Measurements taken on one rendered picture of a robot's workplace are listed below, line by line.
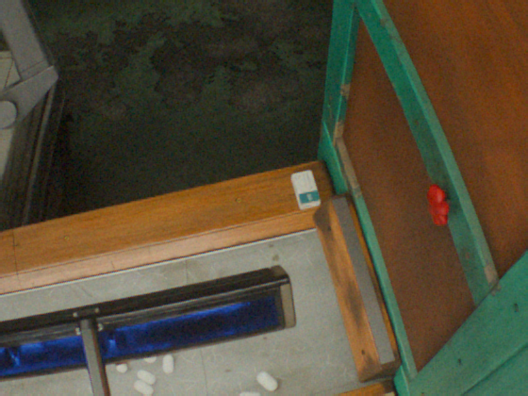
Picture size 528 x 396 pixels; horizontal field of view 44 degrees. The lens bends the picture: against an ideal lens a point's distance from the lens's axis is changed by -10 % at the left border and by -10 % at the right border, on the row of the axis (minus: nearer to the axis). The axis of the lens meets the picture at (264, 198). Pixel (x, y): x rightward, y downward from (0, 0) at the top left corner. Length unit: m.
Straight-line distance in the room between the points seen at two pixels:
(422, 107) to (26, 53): 0.60
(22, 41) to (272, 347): 0.63
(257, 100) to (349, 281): 1.26
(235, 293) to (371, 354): 0.33
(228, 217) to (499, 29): 0.76
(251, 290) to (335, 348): 0.39
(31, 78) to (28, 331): 0.40
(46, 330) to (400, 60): 0.51
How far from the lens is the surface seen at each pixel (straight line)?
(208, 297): 0.80
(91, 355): 0.79
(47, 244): 1.26
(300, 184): 1.23
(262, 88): 2.31
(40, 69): 1.06
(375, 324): 1.06
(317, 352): 1.17
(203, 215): 1.23
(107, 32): 2.54
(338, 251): 1.12
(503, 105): 0.59
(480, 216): 0.69
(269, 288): 0.81
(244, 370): 1.16
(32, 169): 1.86
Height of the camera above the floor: 1.87
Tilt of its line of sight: 63 degrees down
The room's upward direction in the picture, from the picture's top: straight up
